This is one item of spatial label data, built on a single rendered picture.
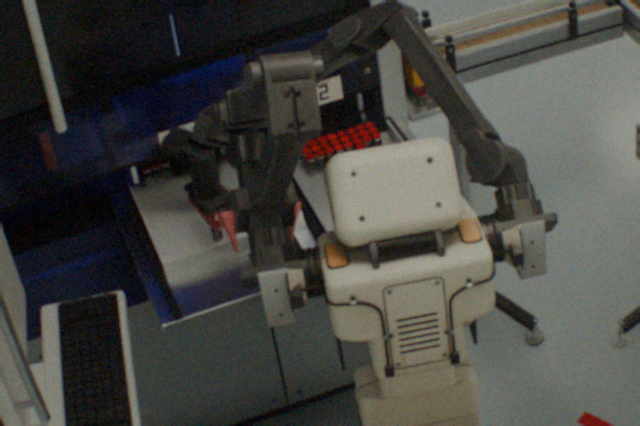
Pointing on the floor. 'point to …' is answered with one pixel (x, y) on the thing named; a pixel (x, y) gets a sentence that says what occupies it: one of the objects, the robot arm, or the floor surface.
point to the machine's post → (390, 82)
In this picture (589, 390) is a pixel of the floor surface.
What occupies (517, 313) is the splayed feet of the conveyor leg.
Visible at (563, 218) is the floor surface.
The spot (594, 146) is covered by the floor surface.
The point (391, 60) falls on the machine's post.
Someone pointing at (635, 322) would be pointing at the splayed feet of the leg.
